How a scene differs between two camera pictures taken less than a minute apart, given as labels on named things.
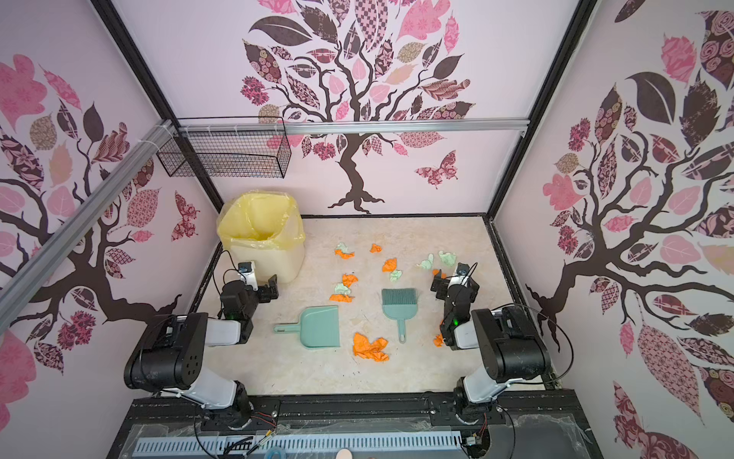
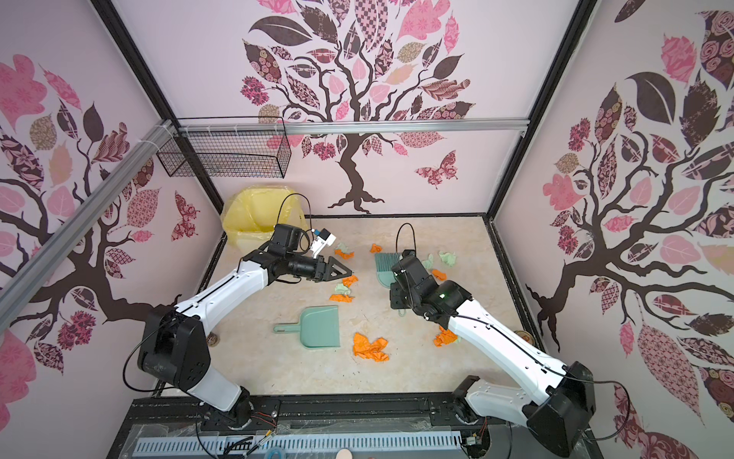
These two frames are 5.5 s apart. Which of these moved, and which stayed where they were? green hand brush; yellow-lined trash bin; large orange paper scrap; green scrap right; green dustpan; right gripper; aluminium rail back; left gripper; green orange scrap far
Moved: right gripper; left gripper; green hand brush
Stayed: green dustpan; green orange scrap far; large orange paper scrap; yellow-lined trash bin; aluminium rail back; green scrap right
